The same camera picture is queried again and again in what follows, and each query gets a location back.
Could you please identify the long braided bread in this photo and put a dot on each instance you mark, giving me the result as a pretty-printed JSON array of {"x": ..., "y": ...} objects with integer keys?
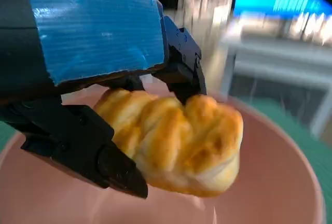
[{"x": 181, "y": 143}]

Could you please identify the pink bowl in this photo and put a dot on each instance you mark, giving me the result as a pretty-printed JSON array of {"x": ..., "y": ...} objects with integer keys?
[{"x": 267, "y": 182}]

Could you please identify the left robot hand blue tape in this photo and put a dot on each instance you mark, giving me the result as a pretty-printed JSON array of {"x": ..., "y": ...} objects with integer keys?
[{"x": 90, "y": 32}]

